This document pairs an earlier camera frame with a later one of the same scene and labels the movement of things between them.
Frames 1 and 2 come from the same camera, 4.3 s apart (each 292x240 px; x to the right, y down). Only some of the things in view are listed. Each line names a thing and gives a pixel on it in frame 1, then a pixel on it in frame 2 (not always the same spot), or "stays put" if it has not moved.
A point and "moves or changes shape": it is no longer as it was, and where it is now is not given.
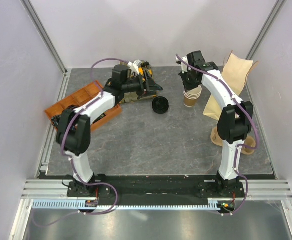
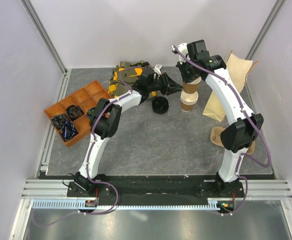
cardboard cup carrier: [249, 142] stays put
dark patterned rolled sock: [55, 120] stays put
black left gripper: [148, 88] to [166, 81]
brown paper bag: [235, 69] stays put
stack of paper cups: [190, 96] moves or changes shape
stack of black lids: [160, 105] stays put
